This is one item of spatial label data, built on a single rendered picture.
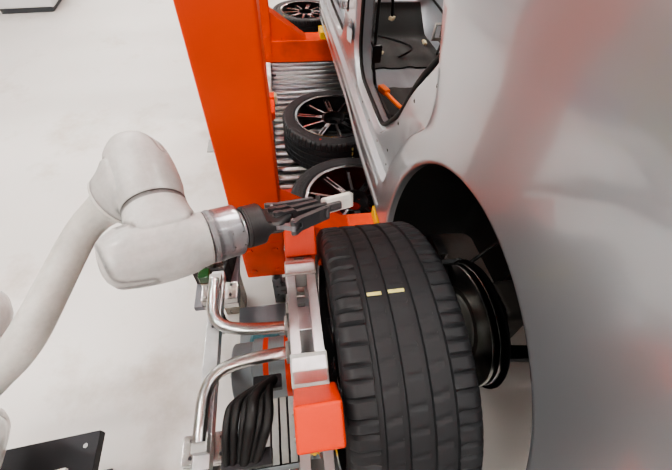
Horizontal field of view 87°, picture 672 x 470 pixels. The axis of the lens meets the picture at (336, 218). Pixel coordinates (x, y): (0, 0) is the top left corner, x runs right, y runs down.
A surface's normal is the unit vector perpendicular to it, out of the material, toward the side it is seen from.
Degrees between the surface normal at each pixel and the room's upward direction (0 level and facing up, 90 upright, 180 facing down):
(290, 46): 90
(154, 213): 11
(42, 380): 0
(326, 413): 35
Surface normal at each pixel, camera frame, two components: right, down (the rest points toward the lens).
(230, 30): 0.14, 0.74
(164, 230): 0.28, -0.61
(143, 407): 0.04, -0.67
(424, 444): 0.13, 0.07
